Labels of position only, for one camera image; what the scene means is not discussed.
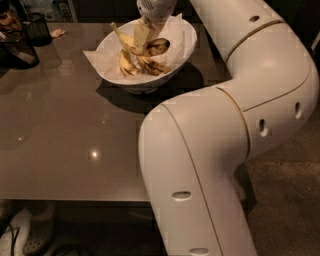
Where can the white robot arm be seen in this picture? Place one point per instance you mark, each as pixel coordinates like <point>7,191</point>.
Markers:
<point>191,145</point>

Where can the small yellow banana left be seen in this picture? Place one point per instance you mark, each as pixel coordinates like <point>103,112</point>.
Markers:
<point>126,65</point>

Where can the spotted yellow banana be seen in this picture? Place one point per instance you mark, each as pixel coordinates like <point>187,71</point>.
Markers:
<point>151,48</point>
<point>152,67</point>

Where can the white ceramic bowl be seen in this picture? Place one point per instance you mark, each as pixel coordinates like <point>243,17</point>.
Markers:
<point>143,85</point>

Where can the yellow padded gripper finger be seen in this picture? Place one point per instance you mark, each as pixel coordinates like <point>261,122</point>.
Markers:
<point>143,33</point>

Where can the shelf with boxes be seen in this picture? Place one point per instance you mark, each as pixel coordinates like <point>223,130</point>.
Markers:
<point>54,10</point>

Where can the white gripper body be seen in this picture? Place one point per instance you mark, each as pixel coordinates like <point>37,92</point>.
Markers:
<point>159,9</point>

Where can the white paper bowl liner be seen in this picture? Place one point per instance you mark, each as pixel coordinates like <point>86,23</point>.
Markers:
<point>180,36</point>

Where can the black mesh pen cup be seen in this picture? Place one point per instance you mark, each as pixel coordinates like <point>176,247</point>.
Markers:
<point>36,28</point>

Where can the black mesh basket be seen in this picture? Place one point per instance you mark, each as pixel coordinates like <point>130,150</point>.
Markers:
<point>19,49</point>

